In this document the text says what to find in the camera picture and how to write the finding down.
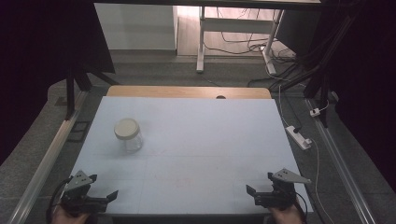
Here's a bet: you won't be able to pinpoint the long white cable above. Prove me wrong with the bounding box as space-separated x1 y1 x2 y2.
310 138 335 224

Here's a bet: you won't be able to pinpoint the white power strip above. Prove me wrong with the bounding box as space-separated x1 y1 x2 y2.
285 124 313 151

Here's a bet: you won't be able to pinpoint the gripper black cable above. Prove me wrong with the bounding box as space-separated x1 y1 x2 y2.
293 189 310 220
46 176 73 224

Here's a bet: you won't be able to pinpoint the black curtain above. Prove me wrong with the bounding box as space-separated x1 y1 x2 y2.
311 0 396 194
0 0 117 166

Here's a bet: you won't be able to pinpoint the cream round jar lid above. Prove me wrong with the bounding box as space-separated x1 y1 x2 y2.
113 118 141 141

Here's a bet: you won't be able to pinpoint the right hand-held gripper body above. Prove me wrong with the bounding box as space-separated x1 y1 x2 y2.
254 168 312 209

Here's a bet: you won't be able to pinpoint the person's right hand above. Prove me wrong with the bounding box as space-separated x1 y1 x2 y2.
268 204 304 224

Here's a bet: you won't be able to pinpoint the tangled black floor cables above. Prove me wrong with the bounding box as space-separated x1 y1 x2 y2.
204 7 298 64

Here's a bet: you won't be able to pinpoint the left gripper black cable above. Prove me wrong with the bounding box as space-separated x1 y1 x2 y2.
46 176 73 224

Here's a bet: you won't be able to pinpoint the black metal stand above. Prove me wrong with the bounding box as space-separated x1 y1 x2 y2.
63 60 120 121
269 12 362 129

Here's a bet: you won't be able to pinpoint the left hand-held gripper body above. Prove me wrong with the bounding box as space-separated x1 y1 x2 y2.
60 170 107 217

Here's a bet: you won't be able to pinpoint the aluminium rail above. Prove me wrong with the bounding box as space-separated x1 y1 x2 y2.
7 90 89 224
304 98 378 224

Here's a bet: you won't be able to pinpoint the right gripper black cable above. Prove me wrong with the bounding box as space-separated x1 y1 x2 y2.
293 189 310 220

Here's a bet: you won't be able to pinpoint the white desk frame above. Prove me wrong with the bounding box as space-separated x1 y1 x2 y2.
195 5 285 76

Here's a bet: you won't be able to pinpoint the clear glass jar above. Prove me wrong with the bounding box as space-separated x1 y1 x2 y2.
119 128 145 154

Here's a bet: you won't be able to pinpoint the person's left hand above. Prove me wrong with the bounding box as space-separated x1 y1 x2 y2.
50 206 92 224

